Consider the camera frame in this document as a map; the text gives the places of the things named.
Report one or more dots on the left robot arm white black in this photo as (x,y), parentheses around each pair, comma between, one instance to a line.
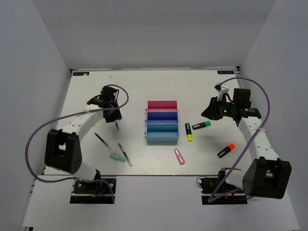
(63,149)

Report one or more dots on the pink eraser capsule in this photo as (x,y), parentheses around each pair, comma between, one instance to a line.
(179,157)

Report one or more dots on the dark blue bin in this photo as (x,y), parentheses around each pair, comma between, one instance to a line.
(162,118)

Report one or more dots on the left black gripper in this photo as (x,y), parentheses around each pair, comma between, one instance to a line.
(117,116)

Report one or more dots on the corner label sticker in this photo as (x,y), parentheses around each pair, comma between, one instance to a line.
(81,73)
(225,72)

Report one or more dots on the yellow highlighter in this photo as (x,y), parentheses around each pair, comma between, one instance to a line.
(188,132)

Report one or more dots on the left corner label sticker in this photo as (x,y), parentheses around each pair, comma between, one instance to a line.
(81,73)

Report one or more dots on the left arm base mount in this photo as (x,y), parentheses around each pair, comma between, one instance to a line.
(97,193)

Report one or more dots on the purple pen refill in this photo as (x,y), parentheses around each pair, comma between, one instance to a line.
(105,143)

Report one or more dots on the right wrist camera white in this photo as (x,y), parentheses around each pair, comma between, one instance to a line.
(222,89)

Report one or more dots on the green eraser capsule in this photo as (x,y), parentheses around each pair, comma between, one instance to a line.
(117,157)

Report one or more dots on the pink bin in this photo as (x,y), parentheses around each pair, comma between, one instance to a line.
(161,106)

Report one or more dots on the light blue bin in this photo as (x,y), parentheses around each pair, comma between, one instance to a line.
(162,133)

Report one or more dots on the right corner label sticker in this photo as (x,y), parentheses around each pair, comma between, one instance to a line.
(225,72)

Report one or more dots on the green pen refill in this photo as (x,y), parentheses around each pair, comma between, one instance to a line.
(125,155)

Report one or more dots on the green highlighter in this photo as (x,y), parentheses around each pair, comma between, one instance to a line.
(201,125)

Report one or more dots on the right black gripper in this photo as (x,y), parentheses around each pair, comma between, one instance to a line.
(211,111)

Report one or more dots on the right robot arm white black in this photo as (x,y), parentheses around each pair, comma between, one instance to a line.
(268,175)

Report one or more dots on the orange highlighter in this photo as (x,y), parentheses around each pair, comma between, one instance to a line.
(226,150)

